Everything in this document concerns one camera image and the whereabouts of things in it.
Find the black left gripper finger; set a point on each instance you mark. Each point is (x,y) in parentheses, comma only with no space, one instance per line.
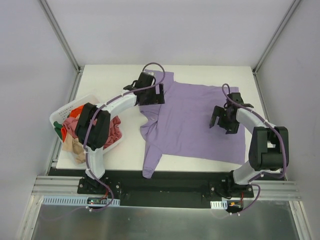
(147,102)
(160,96)

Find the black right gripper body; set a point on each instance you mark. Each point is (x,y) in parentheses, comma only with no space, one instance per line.
(220,117)

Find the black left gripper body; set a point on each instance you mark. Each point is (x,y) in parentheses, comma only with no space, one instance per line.
(155,94)

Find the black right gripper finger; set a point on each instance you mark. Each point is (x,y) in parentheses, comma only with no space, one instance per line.
(217,113)
(231,129)

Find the lavender purple t-shirt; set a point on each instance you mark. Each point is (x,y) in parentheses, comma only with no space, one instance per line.
(181,126)

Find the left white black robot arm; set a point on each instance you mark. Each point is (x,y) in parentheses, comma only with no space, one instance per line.
(93,126)

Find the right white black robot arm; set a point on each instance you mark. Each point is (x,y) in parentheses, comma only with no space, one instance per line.
(268,151)

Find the pink t-shirt in basket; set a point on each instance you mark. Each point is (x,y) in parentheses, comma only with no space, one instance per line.
(114,135)

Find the orange t-shirt in basket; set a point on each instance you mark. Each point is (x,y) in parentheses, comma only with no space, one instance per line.
(75,113)

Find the white plastic laundry basket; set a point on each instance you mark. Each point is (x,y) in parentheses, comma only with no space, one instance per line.
(66,159)

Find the green garment in basket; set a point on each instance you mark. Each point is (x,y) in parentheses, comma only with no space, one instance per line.
(57,126)

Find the right aluminium frame post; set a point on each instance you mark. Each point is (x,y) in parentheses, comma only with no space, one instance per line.
(276,35)

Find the aluminium frame post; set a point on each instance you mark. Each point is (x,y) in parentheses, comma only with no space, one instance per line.
(59,34)
(276,35)

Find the aluminium extrusion rail right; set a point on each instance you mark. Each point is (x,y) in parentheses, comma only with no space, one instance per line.
(278,190)

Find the aluminium extrusion rail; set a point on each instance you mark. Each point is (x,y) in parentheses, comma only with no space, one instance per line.
(56,185)
(278,190)

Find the right white slotted cable duct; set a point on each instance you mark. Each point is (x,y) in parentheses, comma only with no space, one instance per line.
(219,205)

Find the white slotted cable duct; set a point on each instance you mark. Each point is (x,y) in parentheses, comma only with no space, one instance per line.
(80,201)
(219,205)

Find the left aluminium frame post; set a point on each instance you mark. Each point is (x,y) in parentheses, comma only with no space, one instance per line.
(59,34)

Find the aluminium extrusion rail left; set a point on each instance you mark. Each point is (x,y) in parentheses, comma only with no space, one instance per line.
(56,185)

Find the left white slotted cable duct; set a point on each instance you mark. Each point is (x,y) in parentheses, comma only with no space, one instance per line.
(80,201)

